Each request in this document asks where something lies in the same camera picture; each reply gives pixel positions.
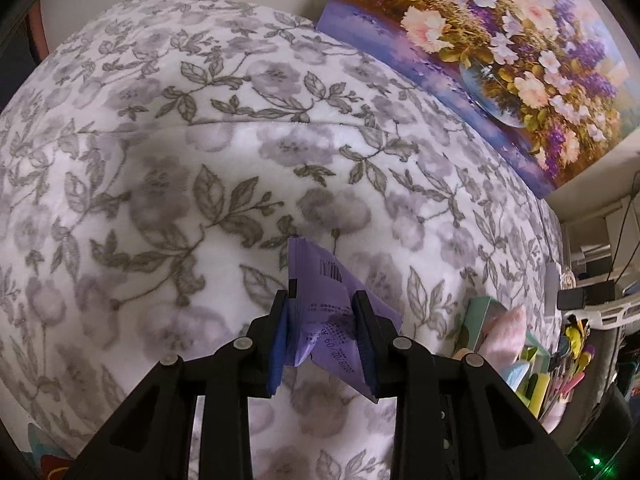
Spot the white power strip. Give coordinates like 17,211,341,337
544,262,560,318

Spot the grey floral blanket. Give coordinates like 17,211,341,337
0,0,563,480

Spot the pink fluffy cloth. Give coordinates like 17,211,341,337
475,305,528,376

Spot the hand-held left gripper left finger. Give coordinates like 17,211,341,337
65,290,291,480

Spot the pile of assorted small items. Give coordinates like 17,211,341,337
550,317,601,411

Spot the white chair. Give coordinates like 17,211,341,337
565,295,640,331

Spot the purple packet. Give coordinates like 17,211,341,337
282,235,403,403

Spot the brown board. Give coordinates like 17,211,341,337
27,0,51,61

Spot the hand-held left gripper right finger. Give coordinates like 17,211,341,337
350,290,581,480

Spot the white shelf unit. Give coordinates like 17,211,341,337
560,200,640,281

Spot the black charger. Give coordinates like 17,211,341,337
556,282,616,311

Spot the black cable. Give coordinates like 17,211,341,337
607,170,640,286

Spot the light blue packet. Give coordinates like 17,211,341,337
502,360,531,401

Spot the white tray with teal rim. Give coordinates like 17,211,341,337
452,296,556,406

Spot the floral painting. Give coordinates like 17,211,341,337
317,0,640,198

